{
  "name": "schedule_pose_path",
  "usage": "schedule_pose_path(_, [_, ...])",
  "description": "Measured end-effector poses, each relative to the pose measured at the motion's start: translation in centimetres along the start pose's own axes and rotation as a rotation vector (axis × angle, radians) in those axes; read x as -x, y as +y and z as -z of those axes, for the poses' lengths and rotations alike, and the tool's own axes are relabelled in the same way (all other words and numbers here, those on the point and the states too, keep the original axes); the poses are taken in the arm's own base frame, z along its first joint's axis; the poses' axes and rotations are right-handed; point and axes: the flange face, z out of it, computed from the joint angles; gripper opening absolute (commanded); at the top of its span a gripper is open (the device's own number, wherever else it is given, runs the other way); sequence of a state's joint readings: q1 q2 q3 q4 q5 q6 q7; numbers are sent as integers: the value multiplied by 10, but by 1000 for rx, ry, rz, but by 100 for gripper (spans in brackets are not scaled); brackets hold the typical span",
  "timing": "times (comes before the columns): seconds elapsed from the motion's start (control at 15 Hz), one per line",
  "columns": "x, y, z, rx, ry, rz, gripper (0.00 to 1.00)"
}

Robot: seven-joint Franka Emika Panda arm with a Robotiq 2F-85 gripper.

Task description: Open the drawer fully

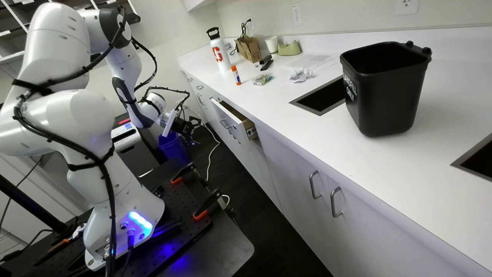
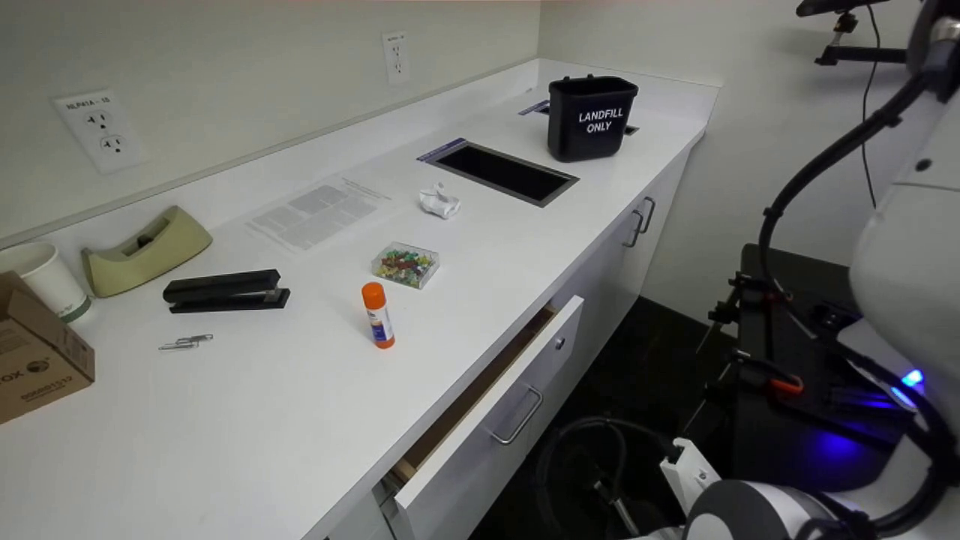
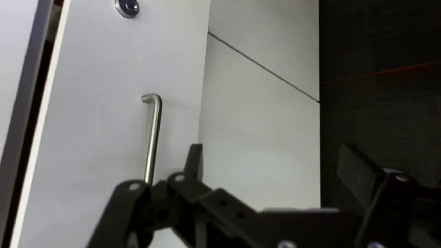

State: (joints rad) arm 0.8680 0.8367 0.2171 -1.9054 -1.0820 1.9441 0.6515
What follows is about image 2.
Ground silver cabinet door handle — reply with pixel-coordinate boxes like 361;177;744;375
620;208;648;251
635;196;661;239

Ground printed paper sheet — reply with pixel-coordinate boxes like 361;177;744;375
242;177;393;254

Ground white wall outlet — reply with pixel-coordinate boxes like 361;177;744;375
50;87;149;177
381;26;418;83

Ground beige tape dispenser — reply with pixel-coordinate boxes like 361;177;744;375
80;204;217;300

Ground black camera on stand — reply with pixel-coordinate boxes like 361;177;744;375
791;0;915;68

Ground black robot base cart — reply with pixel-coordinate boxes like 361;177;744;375
713;242;926;496

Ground glue stick with orange cap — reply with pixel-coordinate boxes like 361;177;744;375
361;280;399;354

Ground black landfill bin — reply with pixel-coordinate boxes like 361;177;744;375
545;72;642;166

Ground white counter cabinet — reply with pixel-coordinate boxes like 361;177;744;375
297;137;702;540

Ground small white clips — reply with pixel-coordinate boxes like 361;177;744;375
418;181;461;221

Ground brown cardboard box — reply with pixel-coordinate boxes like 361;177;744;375
0;269;98;426

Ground black stapler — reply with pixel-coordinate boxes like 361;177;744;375
160;268;295;317

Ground white drawer with wooden interior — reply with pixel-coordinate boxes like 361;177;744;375
372;292;588;540

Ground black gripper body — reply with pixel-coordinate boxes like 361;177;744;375
598;432;690;517

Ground black looped cable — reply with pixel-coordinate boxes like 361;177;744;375
528;413;685;540

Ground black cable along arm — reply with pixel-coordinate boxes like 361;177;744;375
754;68;937;275

